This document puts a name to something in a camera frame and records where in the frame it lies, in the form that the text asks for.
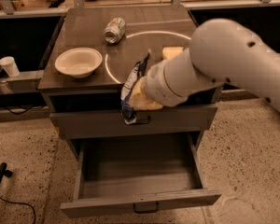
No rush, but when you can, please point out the blue chip bag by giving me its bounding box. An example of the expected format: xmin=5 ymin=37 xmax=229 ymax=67
xmin=120 ymin=53 xmax=150 ymax=125

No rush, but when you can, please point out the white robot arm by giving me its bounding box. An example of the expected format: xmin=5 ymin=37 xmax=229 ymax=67
xmin=129 ymin=19 xmax=280 ymax=113

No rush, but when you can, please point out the closed grey upper drawer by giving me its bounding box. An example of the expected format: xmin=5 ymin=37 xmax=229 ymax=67
xmin=50 ymin=105 xmax=217 ymax=139

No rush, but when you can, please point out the grey drawer cabinet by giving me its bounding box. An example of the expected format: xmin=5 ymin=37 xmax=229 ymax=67
xmin=39 ymin=6 xmax=219 ymax=154

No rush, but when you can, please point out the open grey middle drawer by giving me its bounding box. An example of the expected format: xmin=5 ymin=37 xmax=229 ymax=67
xmin=61 ymin=133 xmax=221 ymax=217

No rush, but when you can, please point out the yellow sponge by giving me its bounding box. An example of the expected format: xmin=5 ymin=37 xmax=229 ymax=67
xmin=162 ymin=47 xmax=184 ymax=60

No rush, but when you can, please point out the white bowl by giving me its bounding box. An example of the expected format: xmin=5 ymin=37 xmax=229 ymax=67
xmin=54 ymin=48 xmax=103 ymax=78

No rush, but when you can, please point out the crushed soda can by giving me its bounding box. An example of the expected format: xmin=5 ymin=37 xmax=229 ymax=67
xmin=104 ymin=17 xmax=126 ymax=44

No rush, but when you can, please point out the white paper cup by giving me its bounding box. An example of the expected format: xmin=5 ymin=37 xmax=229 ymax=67
xmin=0 ymin=56 xmax=20 ymax=77

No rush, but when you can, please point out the black upper drawer handle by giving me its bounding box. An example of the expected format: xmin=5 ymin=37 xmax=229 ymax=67
xmin=135 ymin=116 xmax=151 ymax=125

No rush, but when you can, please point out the black drawer handle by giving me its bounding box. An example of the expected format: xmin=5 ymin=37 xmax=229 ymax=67
xmin=133 ymin=202 xmax=159 ymax=215
xmin=135 ymin=116 xmax=151 ymax=125

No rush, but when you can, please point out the black middle drawer handle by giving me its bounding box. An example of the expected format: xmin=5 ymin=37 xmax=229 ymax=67
xmin=133 ymin=202 xmax=159 ymax=215

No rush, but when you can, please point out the black floor cable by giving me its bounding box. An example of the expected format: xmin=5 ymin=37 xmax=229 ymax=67
xmin=0 ymin=161 xmax=37 ymax=224

